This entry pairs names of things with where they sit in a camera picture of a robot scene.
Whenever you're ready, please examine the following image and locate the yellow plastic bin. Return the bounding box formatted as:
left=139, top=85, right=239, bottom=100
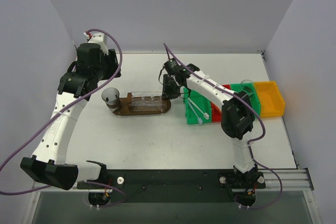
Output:
left=255, top=81, right=286, bottom=118

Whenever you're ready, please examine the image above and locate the right green plastic bin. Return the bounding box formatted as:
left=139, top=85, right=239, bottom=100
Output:
left=230, top=80, right=261, bottom=115

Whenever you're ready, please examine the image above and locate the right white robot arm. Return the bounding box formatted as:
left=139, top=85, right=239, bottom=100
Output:
left=162, top=59, right=264, bottom=185

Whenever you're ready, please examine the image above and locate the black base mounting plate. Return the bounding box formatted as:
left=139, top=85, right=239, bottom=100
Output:
left=77, top=169, right=266, bottom=203

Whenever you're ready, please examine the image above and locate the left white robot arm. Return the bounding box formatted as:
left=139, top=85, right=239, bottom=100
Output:
left=20, top=42, right=121, bottom=190

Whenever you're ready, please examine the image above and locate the light blue toothbrush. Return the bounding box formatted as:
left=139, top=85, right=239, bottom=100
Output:
left=188, top=101, right=203, bottom=125

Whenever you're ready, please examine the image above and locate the brown oval wooden tray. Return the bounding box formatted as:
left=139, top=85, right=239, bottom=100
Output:
left=112, top=93, right=171, bottom=116

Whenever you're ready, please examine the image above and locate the clear acrylic toothbrush holder rack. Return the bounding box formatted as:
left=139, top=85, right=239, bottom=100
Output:
left=130, top=91, right=163, bottom=112

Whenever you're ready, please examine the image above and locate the dark smoked plastic cup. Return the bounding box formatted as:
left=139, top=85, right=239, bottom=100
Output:
left=101, top=88, right=121, bottom=112

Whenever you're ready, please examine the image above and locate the aluminium extrusion rail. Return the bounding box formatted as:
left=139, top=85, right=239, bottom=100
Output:
left=31, top=167, right=314, bottom=193

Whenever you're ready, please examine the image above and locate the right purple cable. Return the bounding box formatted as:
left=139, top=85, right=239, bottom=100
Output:
left=162, top=42, right=284, bottom=210

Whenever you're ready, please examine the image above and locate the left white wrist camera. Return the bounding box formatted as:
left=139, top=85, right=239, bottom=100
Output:
left=84, top=33, right=108, bottom=55

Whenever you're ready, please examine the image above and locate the white toothbrush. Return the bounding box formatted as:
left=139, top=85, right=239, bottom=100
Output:
left=187, top=98, right=209, bottom=120

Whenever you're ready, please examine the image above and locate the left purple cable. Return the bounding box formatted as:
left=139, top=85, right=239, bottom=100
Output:
left=0, top=28, right=128, bottom=208

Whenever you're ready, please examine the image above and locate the purple cable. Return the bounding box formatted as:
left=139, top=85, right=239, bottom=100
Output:
left=162, top=42, right=284, bottom=210
left=0, top=28, right=128, bottom=208

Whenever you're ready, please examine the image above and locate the red plastic bin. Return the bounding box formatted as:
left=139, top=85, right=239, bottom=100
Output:
left=209, top=83, right=233, bottom=123

